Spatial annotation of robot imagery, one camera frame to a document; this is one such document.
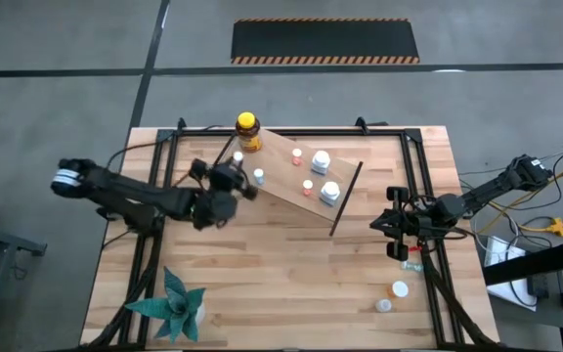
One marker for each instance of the black side desk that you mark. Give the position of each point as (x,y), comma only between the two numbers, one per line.
(531,264)

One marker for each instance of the black metal table frame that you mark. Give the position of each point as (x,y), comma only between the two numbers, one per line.
(384,132)

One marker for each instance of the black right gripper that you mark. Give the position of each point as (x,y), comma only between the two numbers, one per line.
(418,222)

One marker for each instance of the grey lid small jar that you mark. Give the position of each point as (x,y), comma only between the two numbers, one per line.
(383,305)

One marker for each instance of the white melatonin bottle blue label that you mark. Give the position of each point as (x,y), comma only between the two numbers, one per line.
(330,189)
(320,159)

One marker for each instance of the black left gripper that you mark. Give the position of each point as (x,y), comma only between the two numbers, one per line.
(215,205)

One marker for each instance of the wooden shelf black metal legs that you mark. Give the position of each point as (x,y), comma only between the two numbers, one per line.
(281,176)

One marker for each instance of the white papers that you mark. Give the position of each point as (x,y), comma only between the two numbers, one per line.
(501,251)

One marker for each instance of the black hazard-striped floor mat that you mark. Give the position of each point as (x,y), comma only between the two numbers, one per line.
(325,39)

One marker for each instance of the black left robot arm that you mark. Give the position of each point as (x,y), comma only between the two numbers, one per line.
(130,193)

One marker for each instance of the small red clip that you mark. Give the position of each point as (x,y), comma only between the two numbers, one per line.
(414,249)

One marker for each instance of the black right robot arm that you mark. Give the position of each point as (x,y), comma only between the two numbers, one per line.
(487,193)

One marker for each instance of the amber bottle yellow cap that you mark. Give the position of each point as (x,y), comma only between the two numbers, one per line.
(248,139)

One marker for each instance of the small white bottle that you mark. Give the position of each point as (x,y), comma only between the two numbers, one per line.
(259,172)

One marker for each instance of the teal artificial succulent plant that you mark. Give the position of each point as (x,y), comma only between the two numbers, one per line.
(174,308)

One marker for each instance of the amber bottle white cap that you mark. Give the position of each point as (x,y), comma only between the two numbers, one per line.
(400,289)

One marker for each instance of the white plant pot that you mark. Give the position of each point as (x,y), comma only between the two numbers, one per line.
(200,315)

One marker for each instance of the teal vial white cap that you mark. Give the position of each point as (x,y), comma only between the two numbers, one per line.
(411,266)

